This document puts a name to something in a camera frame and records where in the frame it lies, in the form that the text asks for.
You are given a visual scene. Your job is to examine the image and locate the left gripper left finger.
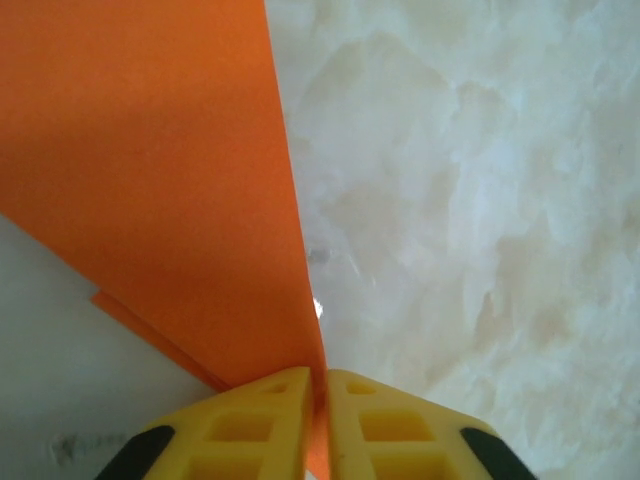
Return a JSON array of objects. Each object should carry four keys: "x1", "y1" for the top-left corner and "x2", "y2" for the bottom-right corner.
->
[{"x1": 97, "y1": 366, "x2": 314, "y2": 480}]

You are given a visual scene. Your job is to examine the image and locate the orange paper sheet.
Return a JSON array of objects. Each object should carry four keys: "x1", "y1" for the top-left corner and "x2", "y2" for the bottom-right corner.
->
[{"x1": 0, "y1": 0, "x2": 332, "y2": 480}]

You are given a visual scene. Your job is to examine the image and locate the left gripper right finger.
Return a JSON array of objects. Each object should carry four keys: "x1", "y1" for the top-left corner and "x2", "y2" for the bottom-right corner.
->
[{"x1": 324, "y1": 368, "x2": 539, "y2": 480}]

